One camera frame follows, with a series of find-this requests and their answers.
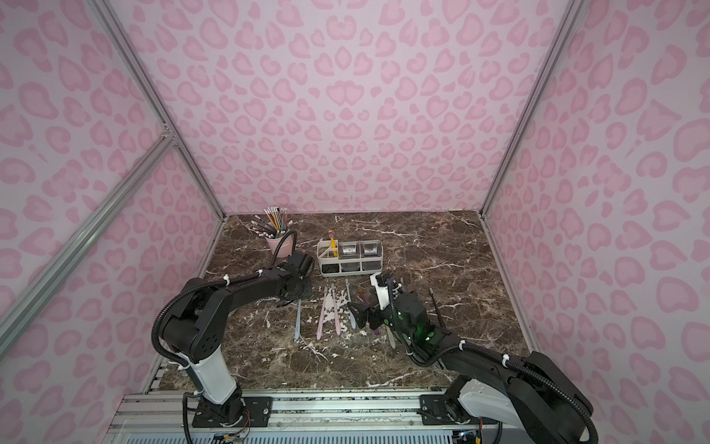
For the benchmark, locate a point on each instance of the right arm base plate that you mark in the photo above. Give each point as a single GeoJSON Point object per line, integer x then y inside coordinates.
{"type": "Point", "coordinates": [439, 409]}

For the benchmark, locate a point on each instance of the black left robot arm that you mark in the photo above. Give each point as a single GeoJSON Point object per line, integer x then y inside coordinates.
{"type": "Point", "coordinates": [189, 329]}

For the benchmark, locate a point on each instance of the grey blue toothbrush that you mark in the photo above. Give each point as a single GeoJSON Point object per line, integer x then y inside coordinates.
{"type": "Point", "coordinates": [349, 301]}

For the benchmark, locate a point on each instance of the pale pink toothbrush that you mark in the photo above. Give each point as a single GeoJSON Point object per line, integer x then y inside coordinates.
{"type": "Point", "coordinates": [321, 320]}

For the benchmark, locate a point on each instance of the pink pencil cup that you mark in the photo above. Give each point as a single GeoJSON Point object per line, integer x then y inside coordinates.
{"type": "Point", "coordinates": [281, 247]}

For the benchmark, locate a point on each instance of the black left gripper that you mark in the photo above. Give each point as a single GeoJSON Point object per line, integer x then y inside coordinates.
{"type": "Point", "coordinates": [302, 266]}

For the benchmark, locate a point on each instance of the cream toothbrush holder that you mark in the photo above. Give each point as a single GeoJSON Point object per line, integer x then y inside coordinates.
{"type": "Point", "coordinates": [354, 258]}

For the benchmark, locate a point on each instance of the aluminium frame rail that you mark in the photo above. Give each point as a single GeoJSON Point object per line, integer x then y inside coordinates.
{"type": "Point", "coordinates": [308, 392]}

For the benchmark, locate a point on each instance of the coloured pencils bunch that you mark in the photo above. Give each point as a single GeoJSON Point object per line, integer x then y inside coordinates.
{"type": "Point", "coordinates": [273, 224]}

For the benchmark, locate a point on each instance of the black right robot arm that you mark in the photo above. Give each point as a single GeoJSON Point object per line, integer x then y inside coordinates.
{"type": "Point", "coordinates": [548, 404]}

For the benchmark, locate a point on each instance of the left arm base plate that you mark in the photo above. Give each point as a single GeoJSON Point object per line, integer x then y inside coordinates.
{"type": "Point", "coordinates": [236, 412]}

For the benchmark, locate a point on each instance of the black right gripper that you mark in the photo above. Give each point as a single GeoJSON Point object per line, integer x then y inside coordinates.
{"type": "Point", "coordinates": [374, 314]}

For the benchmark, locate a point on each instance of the black toothbrush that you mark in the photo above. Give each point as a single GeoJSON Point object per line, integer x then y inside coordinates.
{"type": "Point", "coordinates": [439, 316]}

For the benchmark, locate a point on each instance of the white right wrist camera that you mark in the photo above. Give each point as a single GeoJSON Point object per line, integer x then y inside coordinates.
{"type": "Point", "coordinates": [379, 282]}

